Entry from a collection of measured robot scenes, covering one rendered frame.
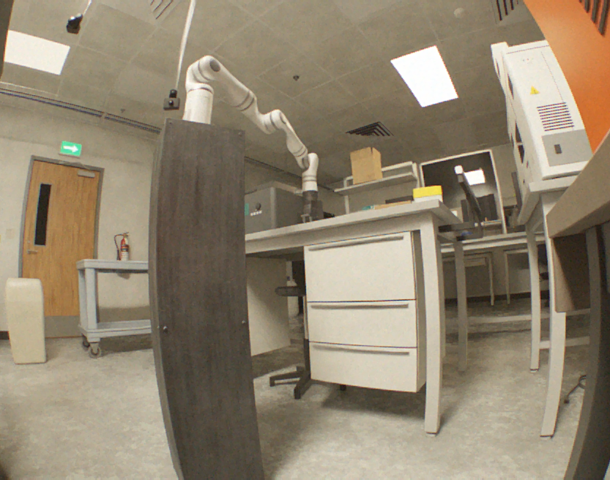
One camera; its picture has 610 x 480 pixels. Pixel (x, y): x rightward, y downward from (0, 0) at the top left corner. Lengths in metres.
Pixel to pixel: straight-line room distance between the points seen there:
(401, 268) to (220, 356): 0.71
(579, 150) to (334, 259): 1.04
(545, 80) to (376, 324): 1.13
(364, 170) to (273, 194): 2.26
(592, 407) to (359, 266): 1.04
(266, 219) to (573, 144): 1.41
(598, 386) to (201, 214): 0.81
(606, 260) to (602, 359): 0.09
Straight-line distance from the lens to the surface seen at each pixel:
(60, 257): 4.06
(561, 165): 1.11
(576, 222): 0.26
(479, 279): 5.75
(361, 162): 3.77
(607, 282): 0.30
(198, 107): 1.00
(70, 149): 4.32
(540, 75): 1.26
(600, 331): 0.32
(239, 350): 0.82
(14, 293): 2.75
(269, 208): 1.58
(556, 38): 0.39
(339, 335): 1.29
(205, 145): 0.86
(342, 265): 1.25
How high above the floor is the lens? 0.66
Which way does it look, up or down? 7 degrees up
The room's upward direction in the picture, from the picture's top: 3 degrees counter-clockwise
